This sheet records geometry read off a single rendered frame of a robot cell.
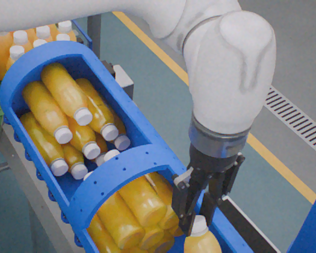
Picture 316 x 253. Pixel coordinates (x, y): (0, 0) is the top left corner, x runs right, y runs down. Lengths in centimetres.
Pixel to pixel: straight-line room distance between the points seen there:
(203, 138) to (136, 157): 38
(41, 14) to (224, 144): 31
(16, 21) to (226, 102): 28
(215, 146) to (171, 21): 19
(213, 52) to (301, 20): 329
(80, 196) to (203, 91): 52
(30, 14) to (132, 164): 56
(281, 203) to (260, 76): 208
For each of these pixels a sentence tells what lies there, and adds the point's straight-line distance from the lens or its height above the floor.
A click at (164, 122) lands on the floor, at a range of 297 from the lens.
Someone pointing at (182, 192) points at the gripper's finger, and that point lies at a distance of 88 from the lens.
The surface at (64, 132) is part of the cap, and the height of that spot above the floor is 112.
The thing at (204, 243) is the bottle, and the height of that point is 127.
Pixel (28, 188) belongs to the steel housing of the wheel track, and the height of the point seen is 86.
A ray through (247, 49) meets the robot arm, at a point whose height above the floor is 170.
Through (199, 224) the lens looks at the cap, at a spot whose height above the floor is 129.
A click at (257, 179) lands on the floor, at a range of 282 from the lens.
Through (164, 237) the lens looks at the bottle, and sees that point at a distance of 128.
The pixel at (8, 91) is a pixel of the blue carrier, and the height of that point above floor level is 115.
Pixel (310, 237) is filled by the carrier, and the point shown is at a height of 83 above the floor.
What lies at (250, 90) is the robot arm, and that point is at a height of 165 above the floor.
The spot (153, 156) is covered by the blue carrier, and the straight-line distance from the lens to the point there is 117.
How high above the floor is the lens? 211
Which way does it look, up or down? 46 degrees down
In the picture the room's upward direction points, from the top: 9 degrees clockwise
